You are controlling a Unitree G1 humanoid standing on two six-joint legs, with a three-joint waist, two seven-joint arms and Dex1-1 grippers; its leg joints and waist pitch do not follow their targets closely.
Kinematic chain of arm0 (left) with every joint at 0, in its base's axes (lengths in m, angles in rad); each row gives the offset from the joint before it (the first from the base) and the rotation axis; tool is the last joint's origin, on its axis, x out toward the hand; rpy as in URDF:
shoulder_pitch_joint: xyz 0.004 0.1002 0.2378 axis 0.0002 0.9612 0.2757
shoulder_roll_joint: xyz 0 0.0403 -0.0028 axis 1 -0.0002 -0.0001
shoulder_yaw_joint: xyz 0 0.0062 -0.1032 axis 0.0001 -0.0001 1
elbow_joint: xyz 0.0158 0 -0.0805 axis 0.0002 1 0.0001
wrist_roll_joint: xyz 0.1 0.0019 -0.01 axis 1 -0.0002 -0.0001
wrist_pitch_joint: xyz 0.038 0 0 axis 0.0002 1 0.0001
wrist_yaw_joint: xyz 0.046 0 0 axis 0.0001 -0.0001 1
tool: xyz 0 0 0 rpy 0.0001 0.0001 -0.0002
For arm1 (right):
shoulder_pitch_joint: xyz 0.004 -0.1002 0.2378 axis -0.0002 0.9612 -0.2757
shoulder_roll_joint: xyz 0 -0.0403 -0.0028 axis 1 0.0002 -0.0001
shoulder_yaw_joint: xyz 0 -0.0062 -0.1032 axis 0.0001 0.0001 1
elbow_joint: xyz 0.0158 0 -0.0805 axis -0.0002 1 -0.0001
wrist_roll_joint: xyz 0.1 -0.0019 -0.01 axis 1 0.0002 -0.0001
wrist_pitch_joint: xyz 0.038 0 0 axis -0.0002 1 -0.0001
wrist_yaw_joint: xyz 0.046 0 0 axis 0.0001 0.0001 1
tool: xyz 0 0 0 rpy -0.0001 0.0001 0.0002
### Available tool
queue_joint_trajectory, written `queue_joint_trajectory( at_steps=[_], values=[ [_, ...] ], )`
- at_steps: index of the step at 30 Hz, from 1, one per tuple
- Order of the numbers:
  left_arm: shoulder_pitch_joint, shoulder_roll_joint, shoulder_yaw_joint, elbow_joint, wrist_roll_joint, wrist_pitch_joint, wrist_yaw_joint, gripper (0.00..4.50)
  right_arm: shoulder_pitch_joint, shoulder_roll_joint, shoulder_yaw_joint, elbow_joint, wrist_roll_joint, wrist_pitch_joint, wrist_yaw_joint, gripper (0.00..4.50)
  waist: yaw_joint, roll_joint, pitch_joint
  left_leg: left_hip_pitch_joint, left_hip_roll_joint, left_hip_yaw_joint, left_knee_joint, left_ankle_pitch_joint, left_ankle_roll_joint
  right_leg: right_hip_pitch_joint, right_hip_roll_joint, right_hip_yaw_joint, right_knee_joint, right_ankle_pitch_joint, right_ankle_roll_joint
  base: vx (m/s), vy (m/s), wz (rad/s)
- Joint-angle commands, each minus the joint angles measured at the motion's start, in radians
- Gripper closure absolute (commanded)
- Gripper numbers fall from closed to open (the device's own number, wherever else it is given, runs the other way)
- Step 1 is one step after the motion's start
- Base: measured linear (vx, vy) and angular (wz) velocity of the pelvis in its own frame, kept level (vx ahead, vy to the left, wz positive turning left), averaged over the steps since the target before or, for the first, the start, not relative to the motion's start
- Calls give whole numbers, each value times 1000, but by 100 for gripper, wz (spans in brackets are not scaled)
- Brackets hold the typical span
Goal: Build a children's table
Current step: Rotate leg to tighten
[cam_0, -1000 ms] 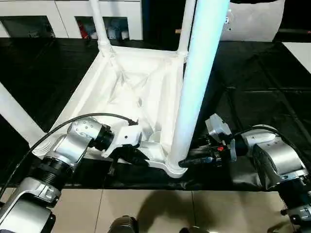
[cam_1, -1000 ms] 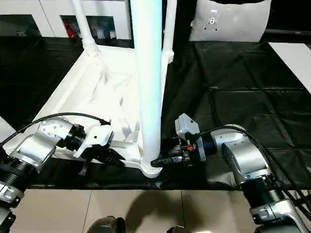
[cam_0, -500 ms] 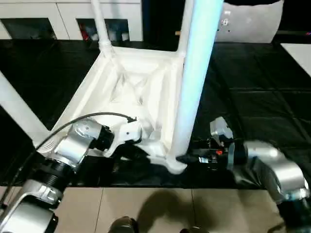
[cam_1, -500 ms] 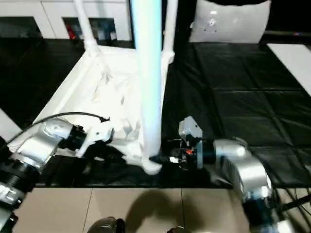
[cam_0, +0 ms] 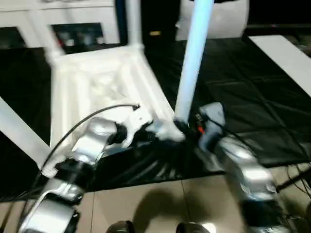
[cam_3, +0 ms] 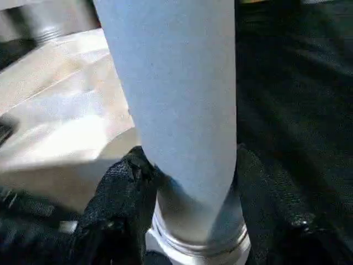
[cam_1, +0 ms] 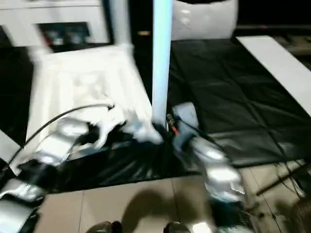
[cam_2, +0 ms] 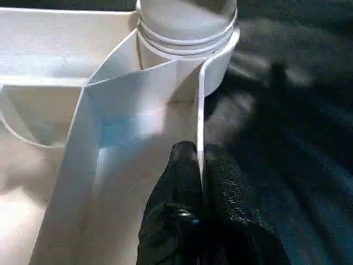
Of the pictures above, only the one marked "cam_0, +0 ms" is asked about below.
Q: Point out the white plastic table leg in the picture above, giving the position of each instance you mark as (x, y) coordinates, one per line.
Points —
(134, 24)
(192, 60)
(19, 126)
(54, 48)

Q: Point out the white plastic table top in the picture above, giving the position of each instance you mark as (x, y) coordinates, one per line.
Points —
(97, 65)

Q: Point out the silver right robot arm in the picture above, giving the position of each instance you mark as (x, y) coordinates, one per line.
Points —
(250, 170)

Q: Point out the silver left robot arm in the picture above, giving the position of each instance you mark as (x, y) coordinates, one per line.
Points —
(92, 143)

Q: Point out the dark left robot foot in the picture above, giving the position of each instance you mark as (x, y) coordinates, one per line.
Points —
(120, 227)

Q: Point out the small yellow label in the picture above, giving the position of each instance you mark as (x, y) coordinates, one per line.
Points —
(155, 33)

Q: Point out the white flat board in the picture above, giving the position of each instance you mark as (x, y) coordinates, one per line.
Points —
(284, 60)

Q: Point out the grey printed cushion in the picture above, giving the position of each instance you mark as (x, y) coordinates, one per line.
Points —
(226, 19)

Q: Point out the small white jar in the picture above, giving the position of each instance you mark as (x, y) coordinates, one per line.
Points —
(69, 42)

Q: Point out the white glass-door cabinet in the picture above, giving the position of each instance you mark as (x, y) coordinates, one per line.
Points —
(85, 12)

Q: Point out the black folding stand frame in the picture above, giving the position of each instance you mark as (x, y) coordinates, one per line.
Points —
(291, 180)

